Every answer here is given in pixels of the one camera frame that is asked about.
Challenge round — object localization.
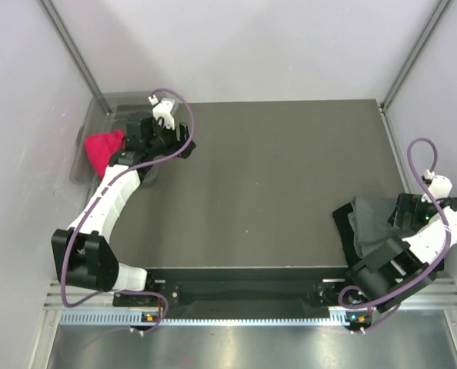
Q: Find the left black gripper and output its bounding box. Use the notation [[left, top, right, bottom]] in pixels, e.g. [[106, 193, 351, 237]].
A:
[[146, 117, 195, 159]]

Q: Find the grey t shirt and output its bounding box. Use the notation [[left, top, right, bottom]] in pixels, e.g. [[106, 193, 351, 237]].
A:
[[348, 197, 400, 258]]

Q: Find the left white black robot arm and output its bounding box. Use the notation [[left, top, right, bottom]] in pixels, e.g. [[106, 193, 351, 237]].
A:
[[51, 111, 195, 305]]

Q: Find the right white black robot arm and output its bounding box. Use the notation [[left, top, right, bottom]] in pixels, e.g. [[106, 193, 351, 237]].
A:
[[341, 193, 457, 313]]

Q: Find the black folded t shirt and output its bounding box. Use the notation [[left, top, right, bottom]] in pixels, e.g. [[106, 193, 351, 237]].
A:
[[331, 202, 445, 278]]

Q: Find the red t shirt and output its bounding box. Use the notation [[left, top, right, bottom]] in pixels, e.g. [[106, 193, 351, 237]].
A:
[[84, 130, 125, 178]]

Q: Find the clear plastic bin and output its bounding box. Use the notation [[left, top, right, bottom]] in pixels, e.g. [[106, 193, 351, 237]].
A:
[[70, 92, 165, 191]]

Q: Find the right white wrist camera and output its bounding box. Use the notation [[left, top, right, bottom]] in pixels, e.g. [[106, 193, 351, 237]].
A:
[[422, 170, 453, 203]]

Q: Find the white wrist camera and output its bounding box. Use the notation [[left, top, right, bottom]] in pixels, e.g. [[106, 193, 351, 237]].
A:
[[148, 95, 178, 130], [422, 170, 453, 203]]

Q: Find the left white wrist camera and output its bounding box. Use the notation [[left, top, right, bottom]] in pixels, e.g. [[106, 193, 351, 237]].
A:
[[148, 95, 178, 130]]

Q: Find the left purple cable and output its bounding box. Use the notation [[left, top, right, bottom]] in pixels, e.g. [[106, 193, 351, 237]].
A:
[[59, 88, 196, 334]]

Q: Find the purple cable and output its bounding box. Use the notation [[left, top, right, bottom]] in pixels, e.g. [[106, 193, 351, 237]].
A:
[[59, 88, 196, 334], [337, 138, 452, 334]]

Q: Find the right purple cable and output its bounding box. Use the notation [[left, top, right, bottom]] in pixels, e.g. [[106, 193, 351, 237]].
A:
[[337, 138, 452, 334]]

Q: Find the aluminium frame rail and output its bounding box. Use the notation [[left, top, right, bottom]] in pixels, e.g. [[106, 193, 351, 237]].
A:
[[43, 278, 457, 311]]

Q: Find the slotted grey cable duct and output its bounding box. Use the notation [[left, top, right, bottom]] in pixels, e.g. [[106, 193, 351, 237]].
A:
[[59, 310, 371, 327]]

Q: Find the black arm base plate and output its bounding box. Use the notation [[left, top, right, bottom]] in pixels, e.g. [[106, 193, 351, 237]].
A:
[[112, 267, 364, 311]]

